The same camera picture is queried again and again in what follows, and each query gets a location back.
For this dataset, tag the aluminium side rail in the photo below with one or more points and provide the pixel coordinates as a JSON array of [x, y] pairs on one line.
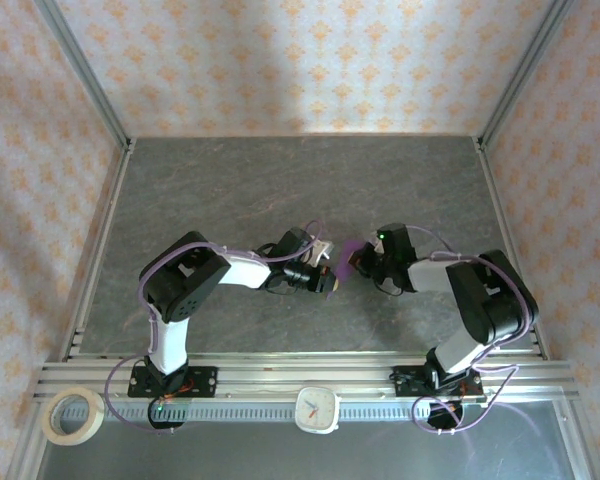
[[511, 250], [99, 255]]

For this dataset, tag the purple cloth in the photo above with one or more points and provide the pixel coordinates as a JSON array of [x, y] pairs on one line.
[[347, 255]]

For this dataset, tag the aluminium corner post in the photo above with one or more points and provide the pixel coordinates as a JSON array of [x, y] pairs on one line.
[[525, 70], [80, 65]]

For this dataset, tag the white square clock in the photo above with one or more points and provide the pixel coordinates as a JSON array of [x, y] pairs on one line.
[[330, 425]]

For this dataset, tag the aluminium mounting rail beam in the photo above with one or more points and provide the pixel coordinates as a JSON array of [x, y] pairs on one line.
[[305, 372]]

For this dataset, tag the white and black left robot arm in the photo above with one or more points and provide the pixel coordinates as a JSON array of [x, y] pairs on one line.
[[245, 272]]

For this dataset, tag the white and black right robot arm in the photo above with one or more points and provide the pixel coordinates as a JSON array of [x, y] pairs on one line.
[[430, 275]]

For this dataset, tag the black base electronics box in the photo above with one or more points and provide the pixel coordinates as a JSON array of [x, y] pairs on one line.
[[442, 420], [169, 424]]

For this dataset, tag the beige masking tape roll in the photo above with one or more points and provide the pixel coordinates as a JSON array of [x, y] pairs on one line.
[[70, 439]]

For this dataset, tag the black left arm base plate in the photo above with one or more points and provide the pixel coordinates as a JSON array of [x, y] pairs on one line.
[[205, 382]]

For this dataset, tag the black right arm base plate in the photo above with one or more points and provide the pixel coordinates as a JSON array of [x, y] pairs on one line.
[[405, 385]]

